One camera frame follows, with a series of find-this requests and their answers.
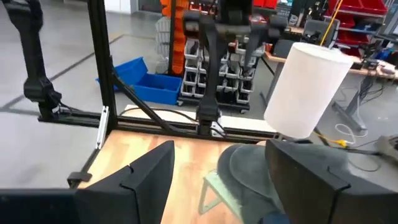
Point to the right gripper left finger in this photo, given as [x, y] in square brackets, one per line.
[124, 202]

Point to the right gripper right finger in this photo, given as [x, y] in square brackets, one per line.
[317, 199]

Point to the grey-green cotton cap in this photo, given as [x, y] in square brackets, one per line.
[245, 168]

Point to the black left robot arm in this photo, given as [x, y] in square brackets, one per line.
[211, 77]

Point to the black edge clamp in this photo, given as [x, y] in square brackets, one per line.
[79, 178]

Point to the grey power strip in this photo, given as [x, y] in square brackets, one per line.
[388, 147]

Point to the pale green perforated metal shelf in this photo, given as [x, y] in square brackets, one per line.
[224, 194]

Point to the white cylindrical lamp shade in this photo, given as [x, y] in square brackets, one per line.
[308, 90]

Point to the blue plastic bin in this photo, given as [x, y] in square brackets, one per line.
[158, 90]
[130, 70]

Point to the grey small-parts bin rack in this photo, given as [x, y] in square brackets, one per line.
[191, 81]

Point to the grey equipment box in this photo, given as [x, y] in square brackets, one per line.
[314, 29]

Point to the orange stacked bins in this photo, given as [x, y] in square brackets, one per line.
[179, 37]

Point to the red storage bins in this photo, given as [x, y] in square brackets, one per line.
[360, 6]

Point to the silver aluminium corner bracket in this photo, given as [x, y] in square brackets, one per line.
[102, 127]

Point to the black aluminium table frame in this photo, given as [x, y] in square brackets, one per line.
[102, 62]

